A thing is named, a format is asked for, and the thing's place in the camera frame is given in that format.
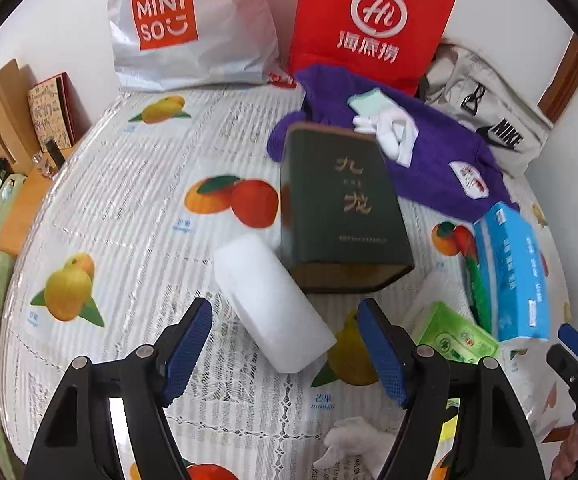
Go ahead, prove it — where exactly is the wooden door frame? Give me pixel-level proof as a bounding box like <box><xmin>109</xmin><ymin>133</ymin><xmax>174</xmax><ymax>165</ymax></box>
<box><xmin>538</xmin><ymin>34</ymin><xmax>578</xmax><ymax>124</ymax></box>

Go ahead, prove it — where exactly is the purple towel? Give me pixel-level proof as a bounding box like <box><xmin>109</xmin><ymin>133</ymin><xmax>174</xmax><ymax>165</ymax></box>
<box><xmin>267</xmin><ymin>64</ymin><xmax>520</xmax><ymax>222</ymax></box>

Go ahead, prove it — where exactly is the green wet wipe sachet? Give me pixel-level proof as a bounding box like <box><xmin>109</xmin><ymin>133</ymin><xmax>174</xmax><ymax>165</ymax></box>
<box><xmin>464</xmin><ymin>256</ymin><xmax>492</xmax><ymax>334</ymax></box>

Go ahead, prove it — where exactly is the white foam block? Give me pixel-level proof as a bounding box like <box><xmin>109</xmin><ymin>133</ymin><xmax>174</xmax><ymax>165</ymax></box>
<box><xmin>214</xmin><ymin>234</ymin><xmax>336</xmax><ymax>374</ymax></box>

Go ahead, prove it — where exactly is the white Miniso plastic bag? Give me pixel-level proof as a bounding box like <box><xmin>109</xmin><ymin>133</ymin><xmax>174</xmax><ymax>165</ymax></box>
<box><xmin>108</xmin><ymin>0</ymin><xmax>285</xmax><ymax>92</ymax></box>

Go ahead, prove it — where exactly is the dark green tea tin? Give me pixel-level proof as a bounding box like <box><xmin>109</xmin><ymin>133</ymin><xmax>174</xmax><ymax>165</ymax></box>
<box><xmin>280</xmin><ymin>122</ymin><xmax>415</xmax><ymax>294</ymax></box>

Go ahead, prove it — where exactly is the grey Nike bag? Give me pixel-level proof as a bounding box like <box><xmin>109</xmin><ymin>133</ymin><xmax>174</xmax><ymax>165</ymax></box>
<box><xmin>419</xmin><ymin>42</ymin><xmax>554</xmax><ymax>178</ymax></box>

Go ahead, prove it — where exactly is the wooden headboard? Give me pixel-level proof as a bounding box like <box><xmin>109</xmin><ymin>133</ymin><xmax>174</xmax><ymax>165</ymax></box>
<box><xmin>0</xmin><ymin>58</ymin><xmax>40</xmax><ymax>174</ymax></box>

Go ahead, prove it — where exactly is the white sock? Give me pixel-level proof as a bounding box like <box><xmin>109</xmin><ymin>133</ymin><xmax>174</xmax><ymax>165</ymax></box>
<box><xmin>347</xmin><ymin>88</ymin><xmax>419</xmax><ymax>168</ymax></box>

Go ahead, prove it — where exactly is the green tissue pack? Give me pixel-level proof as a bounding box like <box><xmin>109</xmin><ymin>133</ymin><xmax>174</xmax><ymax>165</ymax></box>
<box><xmin>409</xmin><ymin>301</ymin><xmax>498</xmax><ymax>364</ymax></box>

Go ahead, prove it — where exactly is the wooden nightstand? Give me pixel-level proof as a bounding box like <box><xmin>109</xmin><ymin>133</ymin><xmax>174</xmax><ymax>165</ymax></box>
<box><xmin>0</xmin><ymin>169</ymin><xmax>51</xmax><ymax>257</ymax></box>

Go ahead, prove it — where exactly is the red paper shopping bag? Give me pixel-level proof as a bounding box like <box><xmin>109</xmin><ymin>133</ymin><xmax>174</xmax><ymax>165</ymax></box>
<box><xmin>288</xmin><ymin>0</ymin><xmax>456</xmax><ymax>96</ymax></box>

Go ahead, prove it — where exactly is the small red white packet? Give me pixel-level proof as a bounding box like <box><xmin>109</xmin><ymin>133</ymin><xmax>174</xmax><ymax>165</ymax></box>
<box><xmin>449</xmin><ymin>162</ymin><xmax>490</xmax><ymax>200</ymax></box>

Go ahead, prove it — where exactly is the yellow sponge cloth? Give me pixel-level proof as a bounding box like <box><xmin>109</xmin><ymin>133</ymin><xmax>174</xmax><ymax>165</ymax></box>
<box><xmin>440</xmin><ymin>399</ymin><xmax>460</xmax><ymax>442</ymax></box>

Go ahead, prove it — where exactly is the blue tissue pack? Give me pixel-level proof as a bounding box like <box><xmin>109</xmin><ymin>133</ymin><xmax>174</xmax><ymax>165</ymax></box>
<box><xmin>474</xmin><ymin>202</ymin><xmax>550</xmax><ymax>342</ymax></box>

